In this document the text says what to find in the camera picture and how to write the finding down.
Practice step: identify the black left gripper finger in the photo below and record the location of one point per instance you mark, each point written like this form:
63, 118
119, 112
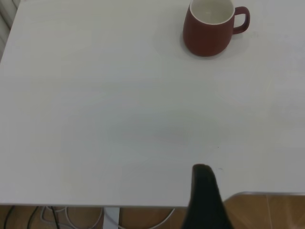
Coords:
205, 202

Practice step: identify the red ceramic mug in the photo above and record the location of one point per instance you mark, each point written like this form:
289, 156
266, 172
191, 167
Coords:
205, 40

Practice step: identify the white table leg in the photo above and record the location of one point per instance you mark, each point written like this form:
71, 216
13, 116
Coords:
111, 218

